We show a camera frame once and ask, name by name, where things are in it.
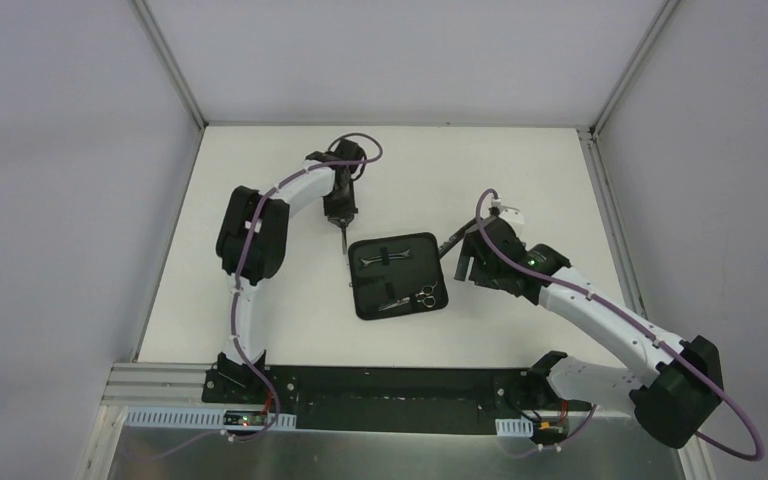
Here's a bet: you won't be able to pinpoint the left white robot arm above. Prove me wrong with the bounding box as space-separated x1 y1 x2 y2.
215 133 379 405

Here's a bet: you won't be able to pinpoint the silver black hair scissors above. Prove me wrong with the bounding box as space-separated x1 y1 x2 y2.
378 282 438 312

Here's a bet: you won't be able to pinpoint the black zip tool case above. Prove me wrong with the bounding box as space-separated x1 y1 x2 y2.
348 232 449 321

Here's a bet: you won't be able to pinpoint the black comb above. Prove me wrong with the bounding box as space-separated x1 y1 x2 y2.
438 219 476 259

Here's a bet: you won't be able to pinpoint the right white cable duct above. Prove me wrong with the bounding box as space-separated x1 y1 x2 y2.
495 417 534 438

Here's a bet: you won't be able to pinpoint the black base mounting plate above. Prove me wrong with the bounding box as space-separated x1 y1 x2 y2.
201 364 561 435

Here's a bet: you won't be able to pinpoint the white cable duct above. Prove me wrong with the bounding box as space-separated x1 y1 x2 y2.
124 407 297 432
495 417 534 438

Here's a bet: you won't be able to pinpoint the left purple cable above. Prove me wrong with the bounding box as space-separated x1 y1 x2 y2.
228 132 385 439

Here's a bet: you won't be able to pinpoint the aluminium frame rail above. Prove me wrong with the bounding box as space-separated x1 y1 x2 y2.
100 362 697 420

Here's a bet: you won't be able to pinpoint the left white cable duct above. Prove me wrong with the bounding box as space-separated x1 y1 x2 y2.
124 407 297 432

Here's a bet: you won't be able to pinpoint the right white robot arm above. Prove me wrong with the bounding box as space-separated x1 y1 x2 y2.
455 216 724 449

